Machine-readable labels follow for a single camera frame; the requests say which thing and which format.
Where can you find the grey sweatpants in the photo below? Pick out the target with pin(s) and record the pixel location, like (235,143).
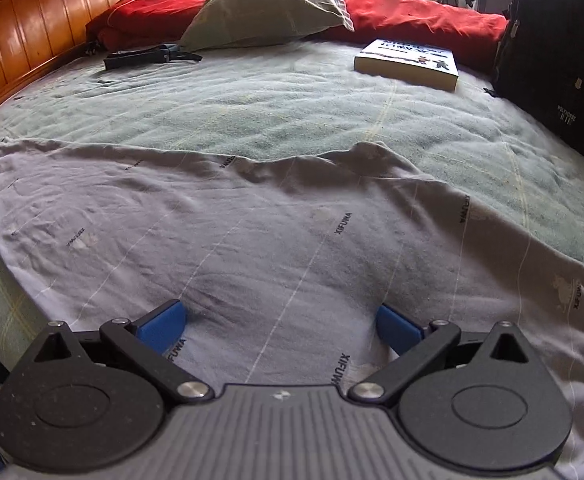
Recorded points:
(281,265)

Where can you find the white blue paperback book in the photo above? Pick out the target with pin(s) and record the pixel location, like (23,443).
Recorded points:
(414,63)

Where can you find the red duvet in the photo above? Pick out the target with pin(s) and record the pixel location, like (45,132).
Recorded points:
(472,37)

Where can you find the grey-green plaid pillow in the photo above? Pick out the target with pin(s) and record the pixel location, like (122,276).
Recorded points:
(256,23)

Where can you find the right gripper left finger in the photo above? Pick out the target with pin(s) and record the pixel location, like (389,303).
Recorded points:
(140,346)

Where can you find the black folded umbrella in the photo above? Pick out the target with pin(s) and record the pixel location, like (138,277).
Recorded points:
(163,53)

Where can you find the black backpack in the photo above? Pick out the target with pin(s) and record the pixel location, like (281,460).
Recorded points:
(539,65)

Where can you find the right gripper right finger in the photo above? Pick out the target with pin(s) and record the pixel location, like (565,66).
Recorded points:
(420,349)

